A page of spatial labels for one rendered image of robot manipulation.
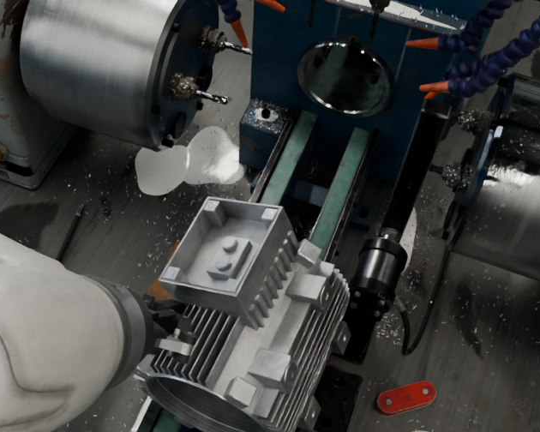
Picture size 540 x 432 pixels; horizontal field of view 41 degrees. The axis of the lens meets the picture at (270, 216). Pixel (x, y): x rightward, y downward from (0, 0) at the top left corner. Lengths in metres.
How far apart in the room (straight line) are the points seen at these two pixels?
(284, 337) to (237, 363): 0.06
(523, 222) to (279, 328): 0.32
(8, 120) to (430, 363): 0.72
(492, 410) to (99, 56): 0.73
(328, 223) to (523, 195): 0.30
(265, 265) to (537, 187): 0.33
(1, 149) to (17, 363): 0.83
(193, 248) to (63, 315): 0.42
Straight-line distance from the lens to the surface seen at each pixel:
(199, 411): 0.90
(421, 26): 1.00
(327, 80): 1.10
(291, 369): 0.75
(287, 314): 0.79
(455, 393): 1.10
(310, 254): 0.81
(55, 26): 1.00
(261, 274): 0.76
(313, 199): 1.15
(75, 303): 0.43
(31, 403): 0.40
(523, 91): 0.93
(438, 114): 0.75
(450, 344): 1.13
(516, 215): 0.90
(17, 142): 1.16
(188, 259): 0.81
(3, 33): 1.04
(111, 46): 0.96
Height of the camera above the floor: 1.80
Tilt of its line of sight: 57 degrees down
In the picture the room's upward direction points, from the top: 5 degrees clockwise
